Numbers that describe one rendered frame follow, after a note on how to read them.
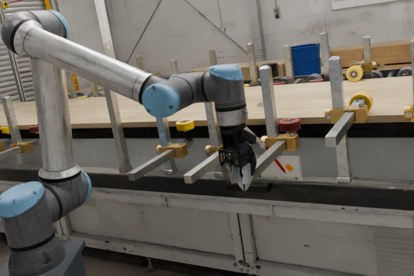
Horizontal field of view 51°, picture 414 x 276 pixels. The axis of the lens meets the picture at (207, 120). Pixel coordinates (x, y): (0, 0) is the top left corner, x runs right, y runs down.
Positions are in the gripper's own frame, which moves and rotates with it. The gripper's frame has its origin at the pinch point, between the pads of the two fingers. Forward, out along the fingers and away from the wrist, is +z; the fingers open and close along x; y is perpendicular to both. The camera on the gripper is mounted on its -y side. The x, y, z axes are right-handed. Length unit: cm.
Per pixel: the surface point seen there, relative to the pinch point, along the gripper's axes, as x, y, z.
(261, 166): 1.6, -10.2, -2.3
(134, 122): -82, -52, -7
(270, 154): 1.6, -18.9, -3.2
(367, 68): 14, -143, -11
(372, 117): 29, -52, -7
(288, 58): -31, -144, -21
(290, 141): 3.4, -34.4, -3.0
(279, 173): -2.4, -34.5, 9.7
